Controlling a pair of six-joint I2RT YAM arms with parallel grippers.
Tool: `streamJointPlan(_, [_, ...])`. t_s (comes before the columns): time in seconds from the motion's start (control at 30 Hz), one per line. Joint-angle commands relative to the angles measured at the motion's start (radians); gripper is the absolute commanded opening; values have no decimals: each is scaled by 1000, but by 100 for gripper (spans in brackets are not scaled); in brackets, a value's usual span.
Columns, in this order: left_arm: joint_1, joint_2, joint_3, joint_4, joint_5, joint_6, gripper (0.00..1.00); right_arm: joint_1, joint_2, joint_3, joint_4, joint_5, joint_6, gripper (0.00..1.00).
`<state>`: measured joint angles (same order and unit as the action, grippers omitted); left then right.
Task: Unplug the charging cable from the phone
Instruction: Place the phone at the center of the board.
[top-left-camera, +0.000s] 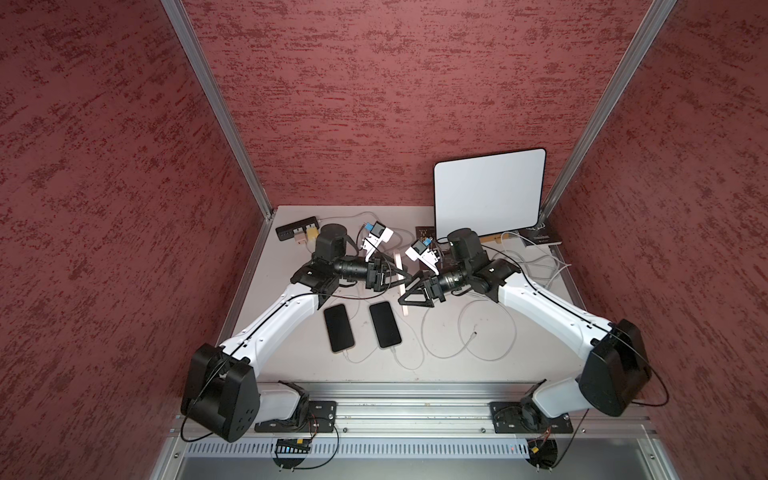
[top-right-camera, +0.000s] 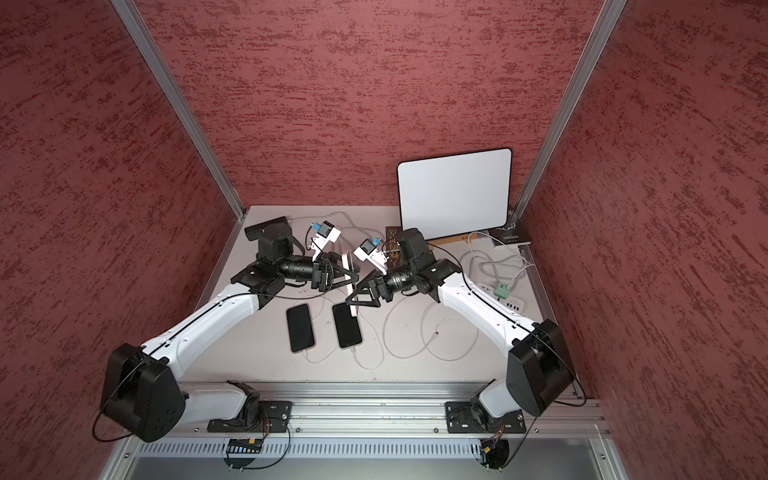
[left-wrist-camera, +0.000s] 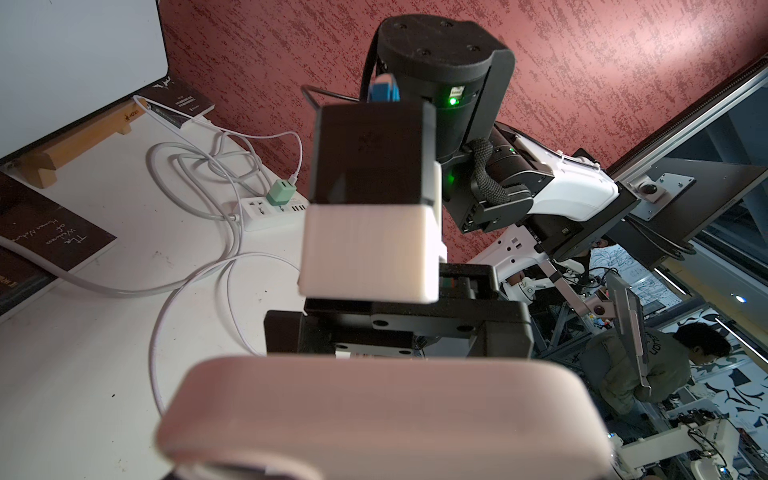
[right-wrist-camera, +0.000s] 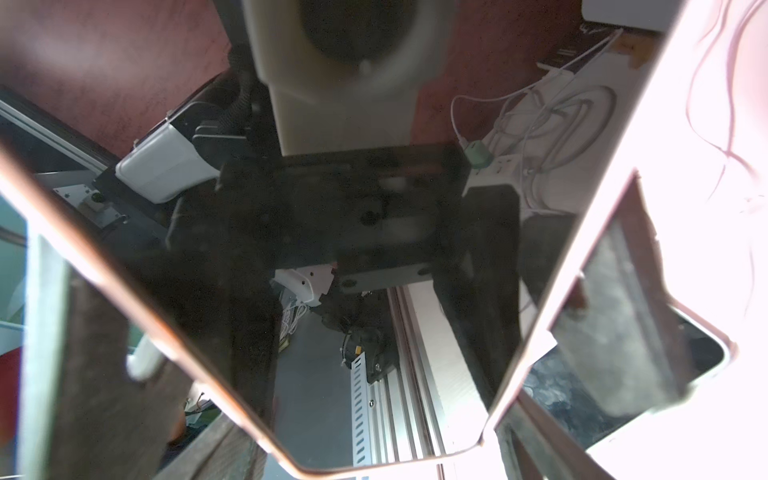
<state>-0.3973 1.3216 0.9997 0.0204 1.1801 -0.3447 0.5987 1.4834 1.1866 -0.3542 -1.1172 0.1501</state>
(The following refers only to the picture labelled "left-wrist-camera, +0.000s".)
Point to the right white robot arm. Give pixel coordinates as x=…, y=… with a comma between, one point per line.
x=507, y=201

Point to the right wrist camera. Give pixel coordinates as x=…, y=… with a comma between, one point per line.
x=373, y=227

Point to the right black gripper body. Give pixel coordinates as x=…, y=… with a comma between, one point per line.
x=470, y=306

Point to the wooden panel stand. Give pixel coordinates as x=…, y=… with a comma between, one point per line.
x=39, y=167

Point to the dark book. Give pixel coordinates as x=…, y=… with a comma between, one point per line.
x=48, y=230

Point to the white power strip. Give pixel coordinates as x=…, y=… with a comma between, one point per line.
x=257, y=213

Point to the green charger plug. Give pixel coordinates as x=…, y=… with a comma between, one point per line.
x=281, y=192

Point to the small black booklet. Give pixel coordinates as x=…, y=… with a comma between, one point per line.
x=175, y=101

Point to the white light panel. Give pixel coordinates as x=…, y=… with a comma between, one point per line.
x=63, y=61

